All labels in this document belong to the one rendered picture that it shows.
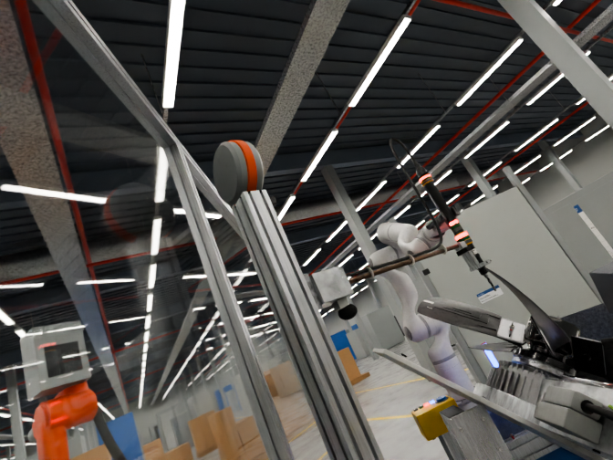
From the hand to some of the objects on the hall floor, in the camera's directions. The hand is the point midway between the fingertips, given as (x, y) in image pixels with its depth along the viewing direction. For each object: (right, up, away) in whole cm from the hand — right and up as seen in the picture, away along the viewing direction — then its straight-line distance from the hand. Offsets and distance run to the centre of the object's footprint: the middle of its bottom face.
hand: (447, 214), depth 121 cm
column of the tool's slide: (+9, -153, -96) cm, 180 cm away
